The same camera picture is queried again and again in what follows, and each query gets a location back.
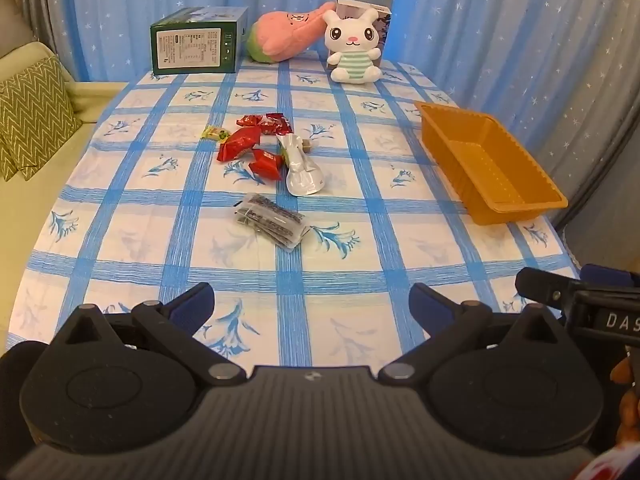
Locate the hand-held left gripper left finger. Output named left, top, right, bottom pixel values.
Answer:
left=47, top=282, right=248, bottom=388

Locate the grey star curtain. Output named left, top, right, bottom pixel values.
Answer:
left=537, top=50, right=640, bottom=271

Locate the cream sofa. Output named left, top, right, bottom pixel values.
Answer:
left=0, top=40, right=131, bottom=361

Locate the grey white cardboard box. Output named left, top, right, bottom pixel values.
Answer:
left=335, top=0, right=392, bottom=68

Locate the red white candy packet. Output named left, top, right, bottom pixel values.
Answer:
left=260, top=112, right=293, bottom=136

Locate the silver foil pouch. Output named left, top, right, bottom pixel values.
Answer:
left=276, top=133, right=323, bottom=197

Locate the blue checked tablecloth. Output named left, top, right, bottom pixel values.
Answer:
left=7, top=50, right=583, bottom=366

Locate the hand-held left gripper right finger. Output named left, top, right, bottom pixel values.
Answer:
left=377, top=282, right=576, bottom=388

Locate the square red snack packet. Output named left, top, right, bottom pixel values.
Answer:
left=248, top=149, right=285, bottom=181

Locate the green cardboard box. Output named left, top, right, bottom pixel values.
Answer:
left=150, top=7, right=249, bottom=75

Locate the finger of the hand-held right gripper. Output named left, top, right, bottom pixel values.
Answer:
left=515, top=266, right=585, bottom=313
left=579, top=263, right=633, bottom=288

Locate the orange plastic tray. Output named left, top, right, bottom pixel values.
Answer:
left=414, top=101, right=569, bottom=226

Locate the red white patterned clothing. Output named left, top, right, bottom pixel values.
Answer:
left=575, top=442, right=640, bottom=480

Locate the clear dark snack packet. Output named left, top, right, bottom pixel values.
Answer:
left=232, top=192, right=311, bottom=251

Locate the large red snack packet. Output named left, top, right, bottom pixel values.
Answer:
left=216, top=126, right=262, bottom=162

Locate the pink plush toy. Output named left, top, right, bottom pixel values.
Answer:
left=246, top=2, right=337, bottom=64

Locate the person's right hand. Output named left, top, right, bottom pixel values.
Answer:
left=610, top=354, right=640, bottom=443

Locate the green zigzag pillow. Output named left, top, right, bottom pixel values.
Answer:
left=0, top=55, right=83, bottom=182

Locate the white rabbit plush toy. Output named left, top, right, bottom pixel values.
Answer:
left=322, top=8, right=383, bottom=83

